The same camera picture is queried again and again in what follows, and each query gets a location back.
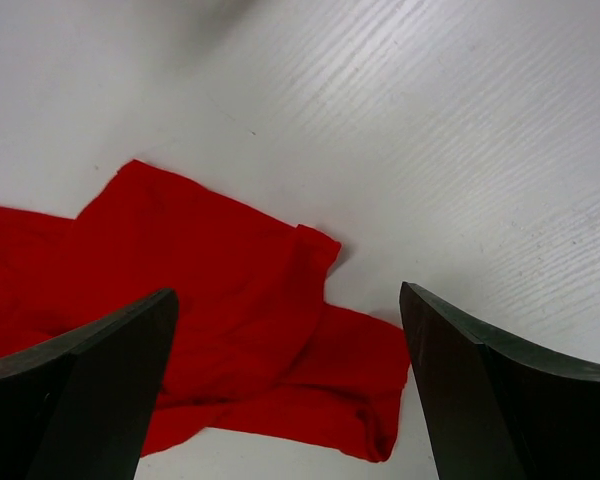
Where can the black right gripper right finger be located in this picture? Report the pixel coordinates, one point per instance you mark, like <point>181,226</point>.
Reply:
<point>498,406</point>

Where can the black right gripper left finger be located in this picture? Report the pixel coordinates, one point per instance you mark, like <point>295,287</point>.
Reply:
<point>78,406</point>

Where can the red t-shirt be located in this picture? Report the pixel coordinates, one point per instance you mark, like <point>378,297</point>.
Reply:
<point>257,348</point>

